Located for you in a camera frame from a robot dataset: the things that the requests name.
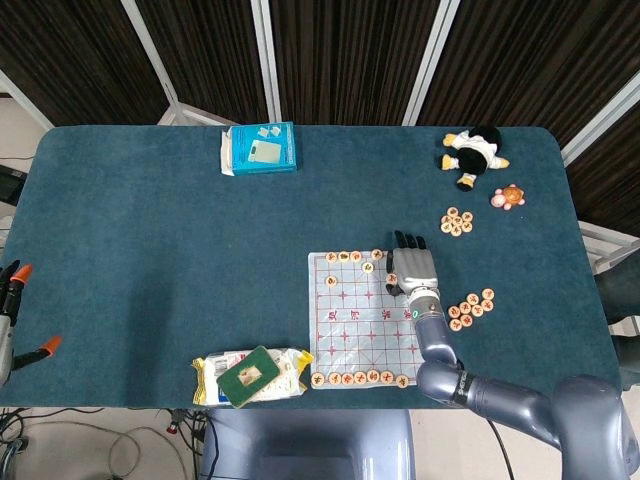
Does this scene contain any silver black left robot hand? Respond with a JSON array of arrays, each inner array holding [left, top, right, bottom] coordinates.
[[0, 269, 21, 384]]

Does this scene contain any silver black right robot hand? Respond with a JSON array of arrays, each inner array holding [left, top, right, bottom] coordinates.
[[384, 229, 441, 297]]

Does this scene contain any black clamp with orange tip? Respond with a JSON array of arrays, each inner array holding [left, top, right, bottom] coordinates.
[[12, 334, 64, 372], [4, 263, 34, 297]]

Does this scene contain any plastic chinese chess board sheet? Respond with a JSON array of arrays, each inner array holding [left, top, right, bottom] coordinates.
[[306, 249, 424, 389]]

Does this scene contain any pink brown turtle toy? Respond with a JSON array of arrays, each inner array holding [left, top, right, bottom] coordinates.
[[489, 183, 528, 212]]

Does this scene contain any black white plush penguin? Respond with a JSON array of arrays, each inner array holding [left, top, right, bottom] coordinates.
[[441, 125, 511, 193]]

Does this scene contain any black device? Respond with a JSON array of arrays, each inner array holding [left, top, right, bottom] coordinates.
[[0, 164, 27, 204]]

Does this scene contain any white yellow wet wipes pack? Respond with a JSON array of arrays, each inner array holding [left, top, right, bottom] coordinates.
[[191, 347, 315, 407]]

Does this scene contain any teal table cloth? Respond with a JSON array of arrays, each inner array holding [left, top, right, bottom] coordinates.
[[0, 124, 624, 411]]

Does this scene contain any blue cardboard box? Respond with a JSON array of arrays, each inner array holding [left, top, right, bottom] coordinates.
[[220, 121, 300, 178]]

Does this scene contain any white metal screen foot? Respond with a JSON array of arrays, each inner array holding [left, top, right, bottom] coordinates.
[[579, 219, 640, 275]]

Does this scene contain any green yellow sponge with hole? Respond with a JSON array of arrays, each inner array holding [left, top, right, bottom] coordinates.
[[215, 344, 282, 410]]

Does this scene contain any dark grey chair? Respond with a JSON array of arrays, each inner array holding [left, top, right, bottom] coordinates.
[[594, 260, 640, 351]]

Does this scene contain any blue grey robot torso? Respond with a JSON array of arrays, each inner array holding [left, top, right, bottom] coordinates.
[[199, 408, 416, 480]]

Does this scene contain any dark slatted screen panel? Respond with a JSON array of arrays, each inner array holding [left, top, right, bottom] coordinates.
[[417, 0, 640, 149], [564, 94, 640, 236], [0, 0, 169, 129], [134, 0, 271, 126], [262, 0, 446, 126]]

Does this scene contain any grey floor cable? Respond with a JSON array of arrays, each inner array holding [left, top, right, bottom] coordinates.
[[49, 424, 199, 480]]

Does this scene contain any white screen frame post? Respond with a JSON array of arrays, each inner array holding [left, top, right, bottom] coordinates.
[[0, 69, 56, 131], [558, 72, 640, 167], [119, 0, 241, 127], [401, 0, 462, 127], [249, 0, 282, 124]]

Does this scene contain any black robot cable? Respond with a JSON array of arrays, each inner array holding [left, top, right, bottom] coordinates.
[[486, 418, 515, 480]]

